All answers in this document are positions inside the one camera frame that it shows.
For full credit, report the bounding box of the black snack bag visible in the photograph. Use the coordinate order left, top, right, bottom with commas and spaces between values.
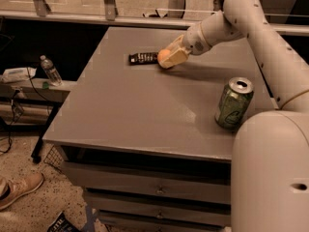
47, 213, 80, 232

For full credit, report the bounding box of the black rxbar chocolate bar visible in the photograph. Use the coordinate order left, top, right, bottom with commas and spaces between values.
128, 52, 158, 65

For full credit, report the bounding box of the white tissue pack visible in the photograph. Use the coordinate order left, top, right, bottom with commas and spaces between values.
1, 67, 37, 83

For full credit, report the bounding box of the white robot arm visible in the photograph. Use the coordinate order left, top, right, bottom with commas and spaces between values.
158, 0, 309, 232

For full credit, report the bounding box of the tan sneaker shoe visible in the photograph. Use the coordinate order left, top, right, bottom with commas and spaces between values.
0, 173, 44, 211

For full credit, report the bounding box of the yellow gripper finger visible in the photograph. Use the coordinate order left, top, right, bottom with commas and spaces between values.
166, 35, 183, 52
159, 48, 190, 69

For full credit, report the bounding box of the grey drawer cabinet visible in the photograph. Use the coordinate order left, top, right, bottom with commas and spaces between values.
44, 27, 271, 232

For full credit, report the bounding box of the black cable on left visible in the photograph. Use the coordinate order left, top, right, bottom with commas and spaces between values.
0, 66, 52, 156

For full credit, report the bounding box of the orange fruit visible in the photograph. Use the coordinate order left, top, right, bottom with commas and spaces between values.
157, 48, 170, 64

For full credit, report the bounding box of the wire mesh basket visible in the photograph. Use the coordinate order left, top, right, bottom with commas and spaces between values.
43, 146, 63, 172

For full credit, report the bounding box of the clear plastic water bottle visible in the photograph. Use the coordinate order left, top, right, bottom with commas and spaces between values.
40, 55, 62, 86

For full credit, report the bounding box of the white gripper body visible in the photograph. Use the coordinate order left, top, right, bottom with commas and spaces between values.
183, 23, 211, 55

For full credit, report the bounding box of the low side bench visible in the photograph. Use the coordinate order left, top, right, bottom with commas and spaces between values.
0, 78, 76, 163

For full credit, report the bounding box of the metal window frame rail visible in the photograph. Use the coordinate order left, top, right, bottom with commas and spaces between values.
0, 0, 309, 37

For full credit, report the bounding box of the green soda can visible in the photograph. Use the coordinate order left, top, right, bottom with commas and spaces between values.
214, 77, 254, 131

